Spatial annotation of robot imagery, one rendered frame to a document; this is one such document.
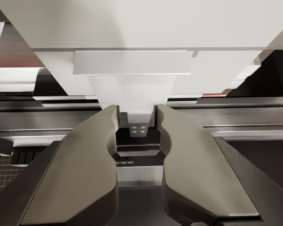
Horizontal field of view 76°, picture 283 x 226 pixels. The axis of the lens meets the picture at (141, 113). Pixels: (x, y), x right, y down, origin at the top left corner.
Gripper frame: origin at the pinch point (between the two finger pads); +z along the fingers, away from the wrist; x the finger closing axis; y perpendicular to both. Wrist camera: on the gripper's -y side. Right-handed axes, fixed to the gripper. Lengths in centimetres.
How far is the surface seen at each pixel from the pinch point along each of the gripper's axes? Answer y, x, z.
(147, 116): 8.3, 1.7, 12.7
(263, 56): 33, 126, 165
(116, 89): 1.6, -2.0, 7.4
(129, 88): 1.5, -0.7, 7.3
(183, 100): 4.6, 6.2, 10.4
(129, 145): 19.8, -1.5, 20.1
